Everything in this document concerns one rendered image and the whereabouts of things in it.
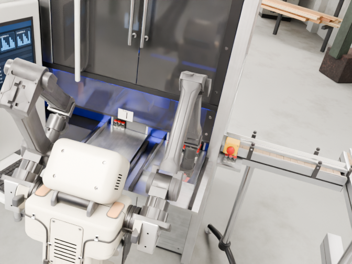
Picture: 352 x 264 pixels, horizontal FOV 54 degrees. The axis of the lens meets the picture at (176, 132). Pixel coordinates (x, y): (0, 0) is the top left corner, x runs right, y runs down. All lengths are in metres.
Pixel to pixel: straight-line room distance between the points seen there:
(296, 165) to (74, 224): 1.30
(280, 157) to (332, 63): 4.54
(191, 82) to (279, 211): 2.13
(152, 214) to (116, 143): 0.91
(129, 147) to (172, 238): 0.75
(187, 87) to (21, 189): 0.60
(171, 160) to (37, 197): 0.41
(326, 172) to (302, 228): 1.11
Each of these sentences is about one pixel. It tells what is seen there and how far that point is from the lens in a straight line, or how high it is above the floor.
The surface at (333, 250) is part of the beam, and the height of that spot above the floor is 0.55.
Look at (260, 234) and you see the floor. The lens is 2.85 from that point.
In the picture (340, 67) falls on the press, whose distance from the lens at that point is 6.30.
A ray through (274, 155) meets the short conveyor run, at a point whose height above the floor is 0.93.
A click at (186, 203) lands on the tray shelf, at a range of 1.60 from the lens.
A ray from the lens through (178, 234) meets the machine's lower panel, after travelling 2.31.
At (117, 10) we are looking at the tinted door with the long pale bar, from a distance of 1.72.
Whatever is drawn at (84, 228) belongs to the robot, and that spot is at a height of 1.21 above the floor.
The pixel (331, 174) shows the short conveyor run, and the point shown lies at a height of 0.93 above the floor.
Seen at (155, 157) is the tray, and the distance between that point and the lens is 1.83.
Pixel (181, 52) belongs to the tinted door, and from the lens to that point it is 1.66.
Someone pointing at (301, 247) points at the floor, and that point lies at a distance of 2.92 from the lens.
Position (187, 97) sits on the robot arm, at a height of 1.48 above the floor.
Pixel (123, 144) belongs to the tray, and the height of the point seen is 0.88.
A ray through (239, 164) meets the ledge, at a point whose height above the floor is 0.88.
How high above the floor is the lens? 1.98
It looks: 32 degrees down
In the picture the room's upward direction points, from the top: 10 degrees clockwise
